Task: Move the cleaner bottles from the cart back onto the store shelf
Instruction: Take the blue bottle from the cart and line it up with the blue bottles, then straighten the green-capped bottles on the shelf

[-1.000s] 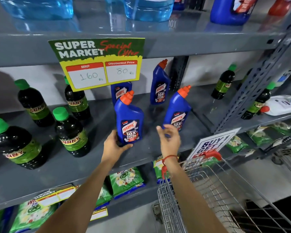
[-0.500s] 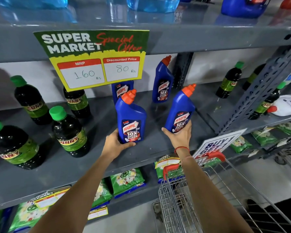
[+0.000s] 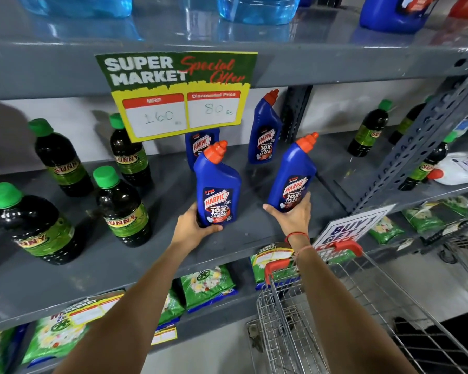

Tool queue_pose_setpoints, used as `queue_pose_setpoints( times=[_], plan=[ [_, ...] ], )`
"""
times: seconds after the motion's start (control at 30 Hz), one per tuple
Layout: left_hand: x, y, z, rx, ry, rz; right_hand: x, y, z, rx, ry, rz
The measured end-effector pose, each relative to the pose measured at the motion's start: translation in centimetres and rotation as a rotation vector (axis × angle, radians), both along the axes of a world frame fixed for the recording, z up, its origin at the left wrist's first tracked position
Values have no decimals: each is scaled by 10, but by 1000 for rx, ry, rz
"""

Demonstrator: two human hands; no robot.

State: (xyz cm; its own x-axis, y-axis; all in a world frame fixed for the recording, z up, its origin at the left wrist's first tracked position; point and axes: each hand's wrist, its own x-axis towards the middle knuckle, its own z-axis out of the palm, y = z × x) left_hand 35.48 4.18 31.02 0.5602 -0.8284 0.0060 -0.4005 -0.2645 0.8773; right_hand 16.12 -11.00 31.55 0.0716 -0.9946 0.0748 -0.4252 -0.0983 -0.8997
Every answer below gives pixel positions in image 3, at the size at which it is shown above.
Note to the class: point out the person's left hand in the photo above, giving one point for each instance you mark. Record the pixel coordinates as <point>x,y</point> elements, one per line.
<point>187,231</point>

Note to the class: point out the person's right hand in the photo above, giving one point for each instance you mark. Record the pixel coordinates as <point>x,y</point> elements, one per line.
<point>294,220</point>

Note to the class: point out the person's left thumb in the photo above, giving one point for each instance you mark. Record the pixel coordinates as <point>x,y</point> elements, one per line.
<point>211,229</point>

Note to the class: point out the person's right thumb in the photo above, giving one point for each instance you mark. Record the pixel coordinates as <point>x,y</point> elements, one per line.
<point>273,211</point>

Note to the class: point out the blue toilet cleaner bottle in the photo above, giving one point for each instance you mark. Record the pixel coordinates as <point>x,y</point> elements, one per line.
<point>265,128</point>
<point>292,171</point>
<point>201,146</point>
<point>218,183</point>

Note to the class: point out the person's right forearm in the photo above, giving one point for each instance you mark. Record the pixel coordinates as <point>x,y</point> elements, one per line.
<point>335,307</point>

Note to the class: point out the person's left forearm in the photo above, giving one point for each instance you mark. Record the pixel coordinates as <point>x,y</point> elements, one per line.
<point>128,311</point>

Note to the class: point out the small green yellow price sign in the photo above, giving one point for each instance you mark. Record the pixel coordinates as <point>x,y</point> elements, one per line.
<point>271,253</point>

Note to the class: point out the row of green detergent packets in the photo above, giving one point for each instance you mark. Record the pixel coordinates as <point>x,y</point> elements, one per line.
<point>206,286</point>

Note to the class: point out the white offer sign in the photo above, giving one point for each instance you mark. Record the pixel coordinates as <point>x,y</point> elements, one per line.
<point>351,227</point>

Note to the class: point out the dark green-capped cleaner bottle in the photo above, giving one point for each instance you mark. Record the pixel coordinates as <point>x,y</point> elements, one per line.
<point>425,167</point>
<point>368,130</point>
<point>128,151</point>
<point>407,120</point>
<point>60,159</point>
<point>35,225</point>
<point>121,210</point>

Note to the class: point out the small yellow shelf label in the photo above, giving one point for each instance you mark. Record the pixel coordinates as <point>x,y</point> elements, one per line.
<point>163,336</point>

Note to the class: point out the white shelf tag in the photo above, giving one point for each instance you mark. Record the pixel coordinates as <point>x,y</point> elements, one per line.
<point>449,228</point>
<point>405,244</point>

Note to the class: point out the green and yellow price sign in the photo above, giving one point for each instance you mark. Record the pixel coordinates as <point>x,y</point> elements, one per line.
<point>171,93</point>

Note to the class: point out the yellow shelf price label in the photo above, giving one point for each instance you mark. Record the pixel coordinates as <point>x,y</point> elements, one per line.
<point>91,309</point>

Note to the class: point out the grey metal shelf rack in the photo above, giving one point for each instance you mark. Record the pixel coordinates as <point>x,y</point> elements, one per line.
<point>257,62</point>

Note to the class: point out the white bottle with orange cap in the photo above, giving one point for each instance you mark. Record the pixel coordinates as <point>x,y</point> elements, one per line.
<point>460,169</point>

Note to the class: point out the clear blue water jug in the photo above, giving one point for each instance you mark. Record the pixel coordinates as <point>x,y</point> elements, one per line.
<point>257,9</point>
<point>78,4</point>

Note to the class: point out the blue detergent jug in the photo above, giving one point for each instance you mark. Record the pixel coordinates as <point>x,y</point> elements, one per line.
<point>394,13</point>

